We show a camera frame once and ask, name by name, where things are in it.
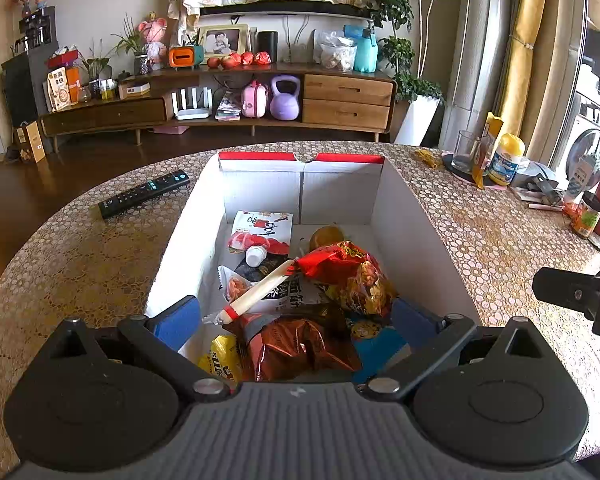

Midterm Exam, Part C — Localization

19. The sausage stick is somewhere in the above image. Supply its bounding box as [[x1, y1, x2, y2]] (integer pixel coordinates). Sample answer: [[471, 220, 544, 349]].
[[202, 259, 299, 328]]

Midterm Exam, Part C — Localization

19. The black speaker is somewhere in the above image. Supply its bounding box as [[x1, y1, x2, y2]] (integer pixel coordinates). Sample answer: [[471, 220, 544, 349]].
[[258, 31, 279, 63]]

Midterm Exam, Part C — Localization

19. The orange teal box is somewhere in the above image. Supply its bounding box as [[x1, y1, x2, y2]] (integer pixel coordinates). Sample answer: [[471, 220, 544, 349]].
[[169, 45, 203, 70]]

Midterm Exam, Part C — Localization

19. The orange round snack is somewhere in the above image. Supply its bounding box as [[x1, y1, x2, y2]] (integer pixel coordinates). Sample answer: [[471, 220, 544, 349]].
[[308, 225, 346, 252]]

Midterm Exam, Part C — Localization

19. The red gift box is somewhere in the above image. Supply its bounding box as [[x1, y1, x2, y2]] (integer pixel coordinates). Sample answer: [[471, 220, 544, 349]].
[[46, 50, 80, 69]]

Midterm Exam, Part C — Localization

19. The red yellow snack bag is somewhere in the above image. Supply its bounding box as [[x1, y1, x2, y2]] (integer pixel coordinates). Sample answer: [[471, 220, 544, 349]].
[[296, 241, 400, 318]]

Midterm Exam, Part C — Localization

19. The wooden TV cabinet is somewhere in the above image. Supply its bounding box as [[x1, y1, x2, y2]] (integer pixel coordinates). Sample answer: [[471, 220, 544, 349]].
[[40, 62, 398, 143]]

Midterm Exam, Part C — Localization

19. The white red snack packet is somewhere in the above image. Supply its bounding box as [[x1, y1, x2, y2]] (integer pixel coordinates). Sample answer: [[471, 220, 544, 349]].
[[228, 210, 294, 257]]

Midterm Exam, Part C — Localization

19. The photo frame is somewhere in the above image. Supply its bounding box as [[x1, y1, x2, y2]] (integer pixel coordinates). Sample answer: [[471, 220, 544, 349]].
[[198, 24, 249, 57]]

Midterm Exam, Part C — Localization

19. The printed snack box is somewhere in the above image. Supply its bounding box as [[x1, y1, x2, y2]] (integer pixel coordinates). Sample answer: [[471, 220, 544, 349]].
[[47, 67, 81, 112]]

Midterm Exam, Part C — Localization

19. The brown red foil snack bag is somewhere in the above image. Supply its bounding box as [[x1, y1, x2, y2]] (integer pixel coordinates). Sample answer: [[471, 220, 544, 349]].
[[237, 310, 363, 383]]

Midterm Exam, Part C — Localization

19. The black cabinet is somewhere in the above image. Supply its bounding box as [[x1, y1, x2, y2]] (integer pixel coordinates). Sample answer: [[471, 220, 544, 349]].
[[1, 7, 57, 128]]

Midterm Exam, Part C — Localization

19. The white planter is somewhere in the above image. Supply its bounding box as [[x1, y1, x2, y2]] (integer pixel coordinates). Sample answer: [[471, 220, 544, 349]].
[[394, 95, 441, 147]]

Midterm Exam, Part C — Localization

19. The pink toy case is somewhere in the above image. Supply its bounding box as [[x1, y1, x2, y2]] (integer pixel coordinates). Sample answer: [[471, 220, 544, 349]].
[[241, 80, 271, 118]]

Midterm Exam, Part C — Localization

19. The pink round mat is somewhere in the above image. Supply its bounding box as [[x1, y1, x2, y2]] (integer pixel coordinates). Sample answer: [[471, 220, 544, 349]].
[[442, 154, 508, 191]]

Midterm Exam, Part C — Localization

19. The blue spray bottle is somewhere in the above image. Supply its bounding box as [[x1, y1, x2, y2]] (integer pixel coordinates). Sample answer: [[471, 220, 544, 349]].
[[344, 25, 379, 73]]

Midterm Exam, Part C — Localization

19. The potted green plant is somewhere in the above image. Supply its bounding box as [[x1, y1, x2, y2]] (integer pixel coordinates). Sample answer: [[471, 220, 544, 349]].
[[112, 15, 153, 76], [77, 40, 112, 82]]

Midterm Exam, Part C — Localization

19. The coffee machine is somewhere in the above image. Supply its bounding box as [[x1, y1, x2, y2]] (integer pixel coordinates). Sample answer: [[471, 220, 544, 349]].
[[19, 7, 56, 53]]

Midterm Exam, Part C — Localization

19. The white router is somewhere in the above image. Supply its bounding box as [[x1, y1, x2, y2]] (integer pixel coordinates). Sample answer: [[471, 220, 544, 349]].
[[174, 87, 213, 121]]

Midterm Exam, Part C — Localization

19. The dark pouch white cap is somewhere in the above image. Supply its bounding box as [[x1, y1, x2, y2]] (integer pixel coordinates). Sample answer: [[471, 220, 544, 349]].
[[235, 244, 281, 281]]

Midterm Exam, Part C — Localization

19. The yellow candy packet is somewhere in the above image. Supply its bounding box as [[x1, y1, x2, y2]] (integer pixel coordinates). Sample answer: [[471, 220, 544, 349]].
[[196, 335, 243, 386]]

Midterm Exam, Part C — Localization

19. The television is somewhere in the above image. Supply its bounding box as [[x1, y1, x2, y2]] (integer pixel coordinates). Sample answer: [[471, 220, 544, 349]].
[[198, 1, 371, 18]]

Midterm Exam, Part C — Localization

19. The yellow curtain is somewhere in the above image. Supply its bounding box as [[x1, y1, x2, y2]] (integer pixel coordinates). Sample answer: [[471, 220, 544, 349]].
[[500, 0, 547, 136]]

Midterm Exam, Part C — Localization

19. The black remote control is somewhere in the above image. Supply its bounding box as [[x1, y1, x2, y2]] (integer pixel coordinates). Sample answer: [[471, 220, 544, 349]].
[[98, 171, 191, 220]]

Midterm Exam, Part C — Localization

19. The washing machine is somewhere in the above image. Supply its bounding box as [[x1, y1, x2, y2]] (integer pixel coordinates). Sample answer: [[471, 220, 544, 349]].
[[552, 65, 600, 196]]

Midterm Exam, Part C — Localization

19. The stack of magazines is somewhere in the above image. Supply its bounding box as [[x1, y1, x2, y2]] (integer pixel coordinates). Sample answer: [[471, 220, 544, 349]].
[[215, 91, 242, 122]]

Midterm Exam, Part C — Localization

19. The purple kettlebell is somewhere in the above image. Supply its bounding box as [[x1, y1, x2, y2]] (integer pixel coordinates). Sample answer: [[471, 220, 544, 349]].
[[270, 76, 301, 121]]

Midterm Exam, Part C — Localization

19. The white small box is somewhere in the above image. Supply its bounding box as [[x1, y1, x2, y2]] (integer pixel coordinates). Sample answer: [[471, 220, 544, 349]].
[[118, 81, 151, 100]]

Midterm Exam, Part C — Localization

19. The potted tree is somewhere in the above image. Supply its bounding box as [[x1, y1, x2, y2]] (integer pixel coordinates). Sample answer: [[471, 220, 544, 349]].
[[367, 0, 461, 106]]

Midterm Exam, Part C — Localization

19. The glass jar black lid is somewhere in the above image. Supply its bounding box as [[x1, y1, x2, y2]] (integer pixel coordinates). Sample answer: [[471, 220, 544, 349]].
[[571, 191, 600, 238]]

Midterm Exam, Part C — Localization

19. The red white cardboard box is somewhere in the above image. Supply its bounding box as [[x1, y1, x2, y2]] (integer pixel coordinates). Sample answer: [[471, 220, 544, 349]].
[[145, 151, 483, 386]]

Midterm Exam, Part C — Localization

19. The clear plastic bag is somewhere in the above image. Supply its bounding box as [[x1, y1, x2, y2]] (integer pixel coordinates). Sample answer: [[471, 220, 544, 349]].
[[314, 30, 358, 72]]

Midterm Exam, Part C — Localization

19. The brown cardboard box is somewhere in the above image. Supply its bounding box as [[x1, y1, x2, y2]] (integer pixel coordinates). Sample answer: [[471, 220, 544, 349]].
[[14, 121, 47, 163]]

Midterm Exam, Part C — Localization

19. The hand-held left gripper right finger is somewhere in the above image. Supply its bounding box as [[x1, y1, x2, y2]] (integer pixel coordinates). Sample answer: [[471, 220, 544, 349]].
[[364, 297, 551, 402]]

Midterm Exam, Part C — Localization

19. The white orange snack packet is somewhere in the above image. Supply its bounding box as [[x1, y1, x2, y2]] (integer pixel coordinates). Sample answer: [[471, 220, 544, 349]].
[[216, 262, 331, 317]]

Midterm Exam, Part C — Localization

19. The pink doll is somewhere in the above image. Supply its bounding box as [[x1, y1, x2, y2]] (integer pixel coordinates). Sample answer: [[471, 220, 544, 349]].
[[139, 12, 170, 71]]

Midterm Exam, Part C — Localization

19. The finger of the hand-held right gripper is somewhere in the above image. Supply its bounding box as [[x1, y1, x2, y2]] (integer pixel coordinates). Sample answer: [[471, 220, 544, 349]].
[[532, 266, 600, 319]]

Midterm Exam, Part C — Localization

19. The grey sheer curtain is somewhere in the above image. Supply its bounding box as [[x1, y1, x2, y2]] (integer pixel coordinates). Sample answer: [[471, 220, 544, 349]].
[[441, 0, 513, 148]]

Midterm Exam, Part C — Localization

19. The yellow-lid supplement bottle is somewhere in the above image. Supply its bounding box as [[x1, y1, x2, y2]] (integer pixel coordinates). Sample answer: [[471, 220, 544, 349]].
[[489, 133, 526, 187]]

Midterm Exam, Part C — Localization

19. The drinking glass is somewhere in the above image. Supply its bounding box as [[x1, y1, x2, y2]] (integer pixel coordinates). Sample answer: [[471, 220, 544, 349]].
[[452, 131, 478, 172]]

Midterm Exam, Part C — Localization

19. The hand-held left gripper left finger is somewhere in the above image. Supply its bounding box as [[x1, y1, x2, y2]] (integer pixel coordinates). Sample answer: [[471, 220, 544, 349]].
[[46, 296, 231, 402]]

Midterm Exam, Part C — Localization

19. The blue snack packet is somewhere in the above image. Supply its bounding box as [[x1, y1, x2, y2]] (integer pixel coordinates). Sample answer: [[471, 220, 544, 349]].
[[349, 317, 413, 386]]

